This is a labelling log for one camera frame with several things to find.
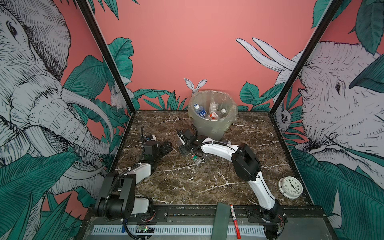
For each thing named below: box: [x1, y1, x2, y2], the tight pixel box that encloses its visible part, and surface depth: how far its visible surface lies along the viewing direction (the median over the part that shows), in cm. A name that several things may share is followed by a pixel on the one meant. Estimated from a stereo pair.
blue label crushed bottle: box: [193, 103, 207, 118], surface depth 95 cm
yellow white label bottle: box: [209, 101, 219, 114], surface depth 100 cm
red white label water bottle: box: [208, 108, 227, 120], surface depth 97 cm
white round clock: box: [278, 176, 304, 200], surface depth 81 cm
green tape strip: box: [211, 202, 230, 240], surface depth 72 cm
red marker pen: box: [230, 204, 242, 240], surface depth 72 cm
